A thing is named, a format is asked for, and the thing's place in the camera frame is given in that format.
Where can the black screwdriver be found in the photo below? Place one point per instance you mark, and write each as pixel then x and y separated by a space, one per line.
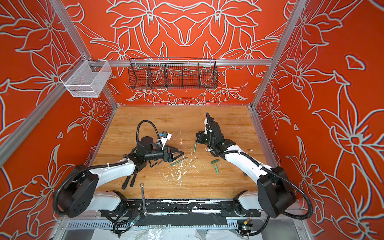
pixel 125 183
pixel 133 180

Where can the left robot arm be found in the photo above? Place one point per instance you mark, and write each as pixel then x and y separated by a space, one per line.
pixel 78 192

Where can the metal wrench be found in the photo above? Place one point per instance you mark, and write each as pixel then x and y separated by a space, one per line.
pixel 144 206

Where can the clear plastic bin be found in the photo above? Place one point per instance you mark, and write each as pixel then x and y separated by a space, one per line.
pixel 86 79

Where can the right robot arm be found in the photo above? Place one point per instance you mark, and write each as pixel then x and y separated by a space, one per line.
pixel 275 192

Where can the light green cap right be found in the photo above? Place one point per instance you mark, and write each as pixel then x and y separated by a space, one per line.
pixel 216 169

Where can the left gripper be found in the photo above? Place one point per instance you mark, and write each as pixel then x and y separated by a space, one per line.
pixel 170 159

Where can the black wire basket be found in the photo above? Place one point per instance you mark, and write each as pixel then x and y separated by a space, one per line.
pixel 173 74

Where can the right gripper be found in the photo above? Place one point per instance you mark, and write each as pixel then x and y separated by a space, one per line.
pixel 200 134

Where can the black screwdriver right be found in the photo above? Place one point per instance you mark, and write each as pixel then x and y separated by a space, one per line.
pixel 133 180

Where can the black screwdriver left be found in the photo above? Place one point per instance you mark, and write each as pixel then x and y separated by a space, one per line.
pixel 125 183

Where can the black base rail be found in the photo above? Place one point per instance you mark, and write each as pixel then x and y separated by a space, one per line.
pixel 220 207

